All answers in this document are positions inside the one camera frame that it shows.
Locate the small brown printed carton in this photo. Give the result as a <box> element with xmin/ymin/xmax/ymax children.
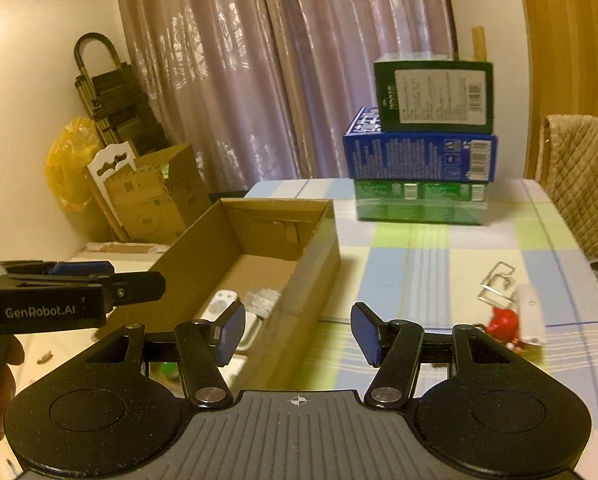
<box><xmin>104</xmin><ymin>165</ymin><xmax>187</xmax><ymax>243</ymax></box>

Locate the chair with quilted cover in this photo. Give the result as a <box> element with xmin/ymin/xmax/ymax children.
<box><xmin>538</xmin><ymin>114</ymin><xmax>598</xmax><ymax>311</ymax></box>

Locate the white carved board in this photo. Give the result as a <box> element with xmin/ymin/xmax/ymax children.
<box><xmin>86</xmin><ymin>141</ymin><xmax>140</xmax><ymax>243</ymax></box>

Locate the light green carton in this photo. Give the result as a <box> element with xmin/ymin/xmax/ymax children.
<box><xmin>355</xmin><ymin>178</ymin><xmax>488</xmax><ymax>226</ymax></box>

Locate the blue carton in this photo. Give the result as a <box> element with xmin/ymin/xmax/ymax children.
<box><xmin>343</xmin><ymin>106</ymin><xmax>498</xmax><ymax>182</ymax></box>

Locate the small green white jar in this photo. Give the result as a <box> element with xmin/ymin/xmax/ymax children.
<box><xmin>151</xmin><ymin>360</ymin><xmax>180</xmax><ymax>386</ymax></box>

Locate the long white plastic device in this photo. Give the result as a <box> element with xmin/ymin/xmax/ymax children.
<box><xmin>511</xmin><ymin>284</ymin><xmax>547</xmax><ymax>347</ymax></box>

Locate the dark green carton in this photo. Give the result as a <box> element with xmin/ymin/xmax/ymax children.
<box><xmin>373</xmin><ymin>55</ymin><xmax>494</xmax><ymax>136</ymax></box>

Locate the metal wire clip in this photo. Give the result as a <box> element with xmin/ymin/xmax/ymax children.
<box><xmin>479</xmin><ymin>261</ymin><xmax>516</xmax><ymax>303</ymax></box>

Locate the red round toy figure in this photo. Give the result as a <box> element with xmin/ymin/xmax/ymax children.
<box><xmin>486</xmin><ymin>307</ymin><xmax>524</xmax><ymax>348</ymax></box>

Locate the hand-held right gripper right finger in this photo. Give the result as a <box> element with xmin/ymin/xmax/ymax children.
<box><xmin>351</xmin><ymin>302</ymin><xmax>510</xmax><ymax>408</ymax></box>

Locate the pink patterned curtain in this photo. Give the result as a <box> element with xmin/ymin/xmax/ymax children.
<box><xmin>114</xmin><ymin>0</ymin><xmax>454</xmax><ymax>196</ymax></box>

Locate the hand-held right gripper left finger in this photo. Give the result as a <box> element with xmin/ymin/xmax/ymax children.
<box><xmin>86</xmin><ymin>300</ymin><xmax>247</xmax><ymax>408</ymax></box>

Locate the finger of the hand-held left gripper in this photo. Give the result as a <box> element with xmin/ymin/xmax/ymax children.
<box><xmin>0</xmin><ymin>260</ymin><xmax>116</xmax><ymax>281</ymax></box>
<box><xmin>101</xmin><ymin>271</ymin><xmax>167</xmax><ymax>307</ymax></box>

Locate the brown carton with open flap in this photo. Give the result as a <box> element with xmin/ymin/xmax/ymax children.
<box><xmin>134</xmin><ymin>144</ymin><xmax>210</xmax><ymax>241</ymax></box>

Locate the brown cardboard box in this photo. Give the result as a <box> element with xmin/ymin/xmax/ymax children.
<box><xmin>149</xmin><ymin>197</ymin><xmax>342</xmax><ymax>392</ymax></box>

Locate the wooden door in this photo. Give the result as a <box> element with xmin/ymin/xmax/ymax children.
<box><xmin>514</xmin><ymin>0</ymin><xmax>598</xmax><ymax>181</ymax></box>

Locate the small white remote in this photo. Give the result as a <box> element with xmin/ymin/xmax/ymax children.
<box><xmin>201</xmin><ymin>290</ymin><xmax>240</xmax><ymax>323</ymax></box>

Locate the yellow plastic bag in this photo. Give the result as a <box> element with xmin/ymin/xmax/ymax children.
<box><xmin>46</xmin><ymin>116</ymin><xmax>104</xmax><ymax>213</ymax></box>

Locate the wooden stick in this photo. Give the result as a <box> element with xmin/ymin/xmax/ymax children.
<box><xmin>471</xmin><ymin>25</ymin><xmax>488</xmax><ymax>63</ymax></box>

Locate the plaid tablecloth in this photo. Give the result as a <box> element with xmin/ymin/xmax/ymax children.
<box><xmin>241</xmin><ymin>177</ymin><xmax>598</xmax><ymax>471</ymax></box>

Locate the white square night light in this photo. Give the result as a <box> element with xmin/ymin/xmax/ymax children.
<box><xmin>236</xmin><ymin>311</ymin><xmax>266</xmax><ymax>352</ymax></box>

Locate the white plug adapter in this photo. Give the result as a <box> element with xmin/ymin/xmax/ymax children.
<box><xmin>246</xmin><ymin>287</ymin><xmax>282</xmax><ymax>318</ymax></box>

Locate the black folding rack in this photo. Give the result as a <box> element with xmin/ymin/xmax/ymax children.
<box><xmin>74</xmin><ymin>32</ymin><xmax>172</xmax><ymax>161</ymax></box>

